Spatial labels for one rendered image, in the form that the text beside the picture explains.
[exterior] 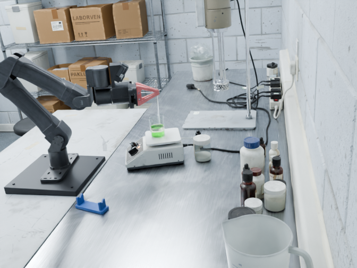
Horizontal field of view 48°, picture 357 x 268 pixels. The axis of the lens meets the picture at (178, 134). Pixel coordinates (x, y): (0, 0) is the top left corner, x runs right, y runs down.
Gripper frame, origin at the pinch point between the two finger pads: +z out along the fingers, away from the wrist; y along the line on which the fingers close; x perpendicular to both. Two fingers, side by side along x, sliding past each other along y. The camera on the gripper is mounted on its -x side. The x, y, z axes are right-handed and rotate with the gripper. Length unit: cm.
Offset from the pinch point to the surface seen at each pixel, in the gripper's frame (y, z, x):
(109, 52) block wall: 262, -26, 35
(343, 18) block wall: -68, 25, -29
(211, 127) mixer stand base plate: 21.1, 22.5, 23.0
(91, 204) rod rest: -24.4, -23.0, 24.7
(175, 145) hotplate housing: -5.0, 4.7, 17.7
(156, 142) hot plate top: -4.4, -1.6, 16.1
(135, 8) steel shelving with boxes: 215, 2, -7
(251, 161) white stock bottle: -24.4, 24.8, 16.3
